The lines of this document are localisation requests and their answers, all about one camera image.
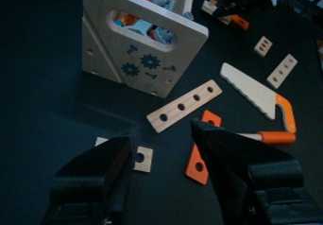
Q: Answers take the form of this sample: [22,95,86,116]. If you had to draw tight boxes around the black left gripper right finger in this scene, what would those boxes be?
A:
[190,118,323,225]

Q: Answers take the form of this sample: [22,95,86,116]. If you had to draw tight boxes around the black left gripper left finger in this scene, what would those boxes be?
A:
[38,135,141,225]

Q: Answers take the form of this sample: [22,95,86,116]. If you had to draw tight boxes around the small wooden board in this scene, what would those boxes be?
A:
[94,136,153,174]

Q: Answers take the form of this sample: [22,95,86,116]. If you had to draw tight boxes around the orange board with holes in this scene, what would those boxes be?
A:
[184,109,222,185]

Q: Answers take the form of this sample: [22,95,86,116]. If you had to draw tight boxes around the four-hole wooden board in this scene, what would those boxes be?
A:
[145,79,222,134]

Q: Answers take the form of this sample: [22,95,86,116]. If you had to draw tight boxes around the wooden toy toolbox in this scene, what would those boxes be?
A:
[80,0,209,99]

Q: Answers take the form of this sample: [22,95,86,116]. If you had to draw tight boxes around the grey toy bolt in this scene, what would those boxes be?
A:
[149,26,177,45]

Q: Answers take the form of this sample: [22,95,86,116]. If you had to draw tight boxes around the light blue toy piece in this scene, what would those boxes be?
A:
[125,18,154,38]

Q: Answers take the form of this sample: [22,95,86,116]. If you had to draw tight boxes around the orange toy piece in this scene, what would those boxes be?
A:
[112,11,140,28]

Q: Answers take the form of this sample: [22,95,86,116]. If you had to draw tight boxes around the toy tool orange handle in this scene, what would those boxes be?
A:
[237,130,297,146]

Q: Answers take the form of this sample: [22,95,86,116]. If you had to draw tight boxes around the wooden toy saw orange handle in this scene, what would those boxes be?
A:
[218,61,297,134]

